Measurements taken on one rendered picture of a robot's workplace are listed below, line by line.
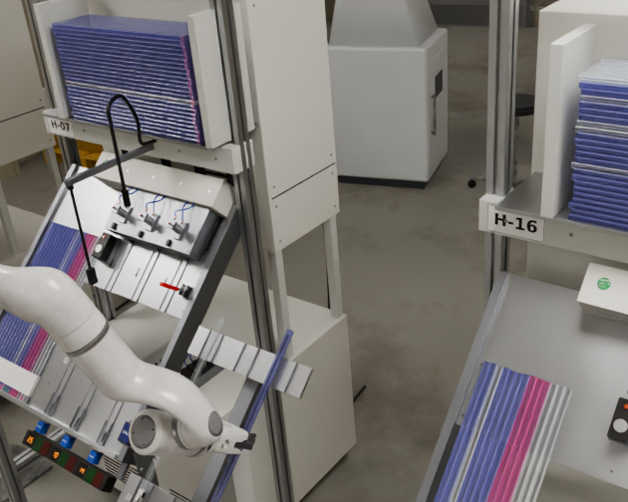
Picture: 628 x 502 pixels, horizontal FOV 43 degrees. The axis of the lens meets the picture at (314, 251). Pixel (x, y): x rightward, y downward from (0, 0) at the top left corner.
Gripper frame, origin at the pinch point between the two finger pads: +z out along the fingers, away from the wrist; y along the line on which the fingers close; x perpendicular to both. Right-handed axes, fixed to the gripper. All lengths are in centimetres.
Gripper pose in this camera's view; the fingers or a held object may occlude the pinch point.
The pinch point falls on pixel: (243, 438)
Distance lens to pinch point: 177.6
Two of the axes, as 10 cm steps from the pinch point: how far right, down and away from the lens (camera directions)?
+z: 5.2, 2.3, 8.2
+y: -8.0, -2.2, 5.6
